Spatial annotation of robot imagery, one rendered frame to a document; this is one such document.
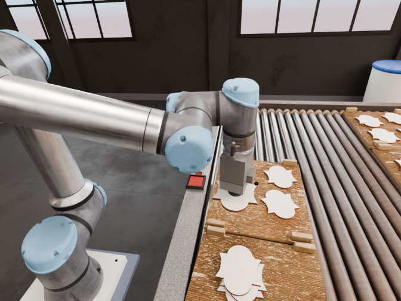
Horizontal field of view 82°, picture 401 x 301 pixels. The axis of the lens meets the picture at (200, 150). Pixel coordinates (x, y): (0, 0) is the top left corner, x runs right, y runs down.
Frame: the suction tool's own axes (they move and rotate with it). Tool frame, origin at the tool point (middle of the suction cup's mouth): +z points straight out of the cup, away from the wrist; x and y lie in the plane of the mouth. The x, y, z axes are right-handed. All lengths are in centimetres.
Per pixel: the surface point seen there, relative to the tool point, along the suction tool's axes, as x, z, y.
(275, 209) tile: -10.6, 17.6, 15.0
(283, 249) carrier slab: -15.6, 18.4, 1.0
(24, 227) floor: 184, 112, 0
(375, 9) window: -68, -19, 372
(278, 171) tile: -8.0, 17.6, 37.2
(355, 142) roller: -40, 20, 79
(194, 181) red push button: 23.6, 19.1, 18.6
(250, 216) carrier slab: -3.3, 18.4, 9.5
